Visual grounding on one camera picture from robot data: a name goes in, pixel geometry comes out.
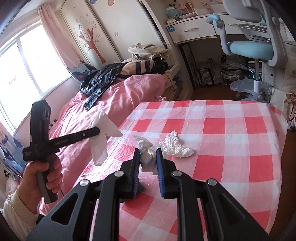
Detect grey white tissue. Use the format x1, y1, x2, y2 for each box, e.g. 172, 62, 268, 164
133, 136, 158, 175

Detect white plastic trash bag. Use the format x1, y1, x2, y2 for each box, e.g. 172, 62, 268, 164
89, 110, 123, 166

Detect person's left hand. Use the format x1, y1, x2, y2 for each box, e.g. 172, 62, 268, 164
16, 156, 63, 214

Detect black shiny jacket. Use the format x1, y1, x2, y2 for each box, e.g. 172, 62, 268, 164
80, 63, 125, 111

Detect pink duvet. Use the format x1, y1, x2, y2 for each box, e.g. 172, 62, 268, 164
38, 73, 173, 216

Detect white knit left sleeve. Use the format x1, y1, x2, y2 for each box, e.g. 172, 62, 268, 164
1, 189, 39, 240

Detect window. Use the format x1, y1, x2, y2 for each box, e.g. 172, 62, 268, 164
1, 24, 71, 132

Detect red white checkered tablecloth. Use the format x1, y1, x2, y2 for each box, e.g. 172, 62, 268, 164
80, 100, 287, 232

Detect pink curtain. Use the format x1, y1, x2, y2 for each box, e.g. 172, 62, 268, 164
38, 4, 82, 74

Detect beige striped clothing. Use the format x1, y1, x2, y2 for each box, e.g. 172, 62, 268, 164
120, 60, 154, 76

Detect wardrobe with tree decal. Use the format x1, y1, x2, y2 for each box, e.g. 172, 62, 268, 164
61, 1, 163, 69

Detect beige canvas bag pile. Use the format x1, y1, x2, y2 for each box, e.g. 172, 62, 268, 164
128, 43, 170, 60

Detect storage bags under desk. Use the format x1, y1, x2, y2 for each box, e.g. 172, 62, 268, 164
192, 55, 250, 86

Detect white tote bag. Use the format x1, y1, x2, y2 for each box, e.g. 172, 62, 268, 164
271, 41, 295, 131

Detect white desk with drawers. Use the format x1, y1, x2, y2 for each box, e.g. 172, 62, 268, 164
165, 12, 273, 46

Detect grey blue office chair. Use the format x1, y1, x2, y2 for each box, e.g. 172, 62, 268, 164
206, 1, 287, 103

